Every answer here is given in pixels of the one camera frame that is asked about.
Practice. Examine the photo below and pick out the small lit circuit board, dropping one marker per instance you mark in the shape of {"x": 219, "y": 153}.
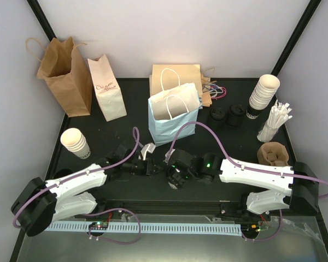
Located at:
{"x": 98, "y": 226}

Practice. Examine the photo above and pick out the light blue slotted cable duct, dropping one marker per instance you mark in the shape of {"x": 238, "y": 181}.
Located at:
{"x": 150, "y": 228}

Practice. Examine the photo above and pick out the black left frame post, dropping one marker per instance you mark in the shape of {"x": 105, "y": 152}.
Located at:
{"x": 42, "y": 19}

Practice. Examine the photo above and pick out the right stack black lids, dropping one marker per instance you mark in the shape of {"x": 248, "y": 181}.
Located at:
{"x": 235, "y": 115}

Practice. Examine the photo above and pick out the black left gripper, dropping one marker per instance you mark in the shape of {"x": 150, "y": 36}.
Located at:
{"x": 149, "y": 168}

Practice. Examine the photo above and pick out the flat bags with coloured handles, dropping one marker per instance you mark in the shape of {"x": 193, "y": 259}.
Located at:
{"x": 210, "y": 90}

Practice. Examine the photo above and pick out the stack of white paper cups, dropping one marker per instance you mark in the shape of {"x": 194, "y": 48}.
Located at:
{"x": 262, "y": 94}

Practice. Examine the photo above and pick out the paper cup near left arm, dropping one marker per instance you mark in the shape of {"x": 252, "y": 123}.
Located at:
{"x": 74, "y": 141}

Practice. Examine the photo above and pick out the light blue paper bag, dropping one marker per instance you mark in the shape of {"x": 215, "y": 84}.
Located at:
{"x": 170, "y": 109}

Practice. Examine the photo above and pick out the flat tan paper bag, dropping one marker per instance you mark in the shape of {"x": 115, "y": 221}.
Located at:
{"x": 168, "y": 76}

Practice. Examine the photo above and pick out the single white paper cup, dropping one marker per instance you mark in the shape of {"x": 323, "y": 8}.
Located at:
{"x": 173, "y": 186}

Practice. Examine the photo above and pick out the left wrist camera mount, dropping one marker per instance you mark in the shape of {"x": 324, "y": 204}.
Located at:
{"x": 146, "y": 149}

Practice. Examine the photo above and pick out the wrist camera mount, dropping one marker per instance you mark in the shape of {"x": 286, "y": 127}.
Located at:
{"x": 168, "y": 155}
{"x": 146, "y": 149}

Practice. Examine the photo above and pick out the stack black lids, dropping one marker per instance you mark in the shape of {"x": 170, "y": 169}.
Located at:
{"x": 235, "y": 115}
{"x": 216, "y": 117}

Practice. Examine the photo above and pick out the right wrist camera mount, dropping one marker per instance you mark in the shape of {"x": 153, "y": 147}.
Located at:
{"x": 168, "y": 155}

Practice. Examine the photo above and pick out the black frame post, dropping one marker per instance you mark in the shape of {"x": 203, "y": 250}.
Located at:
{"x": 296, "y": 34}
{"x": 42, "y": 19}

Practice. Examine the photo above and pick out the left stack black lids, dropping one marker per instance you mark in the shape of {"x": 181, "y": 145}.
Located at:
{"x": 216, "y": 117}

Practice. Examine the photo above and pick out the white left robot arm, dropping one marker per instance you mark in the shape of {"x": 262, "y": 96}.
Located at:
{"x": 44, "y": 202}

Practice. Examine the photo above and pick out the bundle of white straws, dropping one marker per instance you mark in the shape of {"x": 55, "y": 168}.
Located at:
{"x": 279, "y": 114}

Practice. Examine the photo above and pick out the brown kraft paper bag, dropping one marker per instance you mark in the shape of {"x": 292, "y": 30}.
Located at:
{"x": 65, "y": 72}

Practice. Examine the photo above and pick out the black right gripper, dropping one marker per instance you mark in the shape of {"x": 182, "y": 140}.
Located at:
{"x": 179, "y": 183}

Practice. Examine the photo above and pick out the pink cream paper bag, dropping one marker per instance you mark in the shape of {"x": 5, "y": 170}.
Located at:
{"x": 107, "y": 90}

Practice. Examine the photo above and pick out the black right frame post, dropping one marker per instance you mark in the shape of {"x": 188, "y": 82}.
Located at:
{"x": 296, "y": 34}

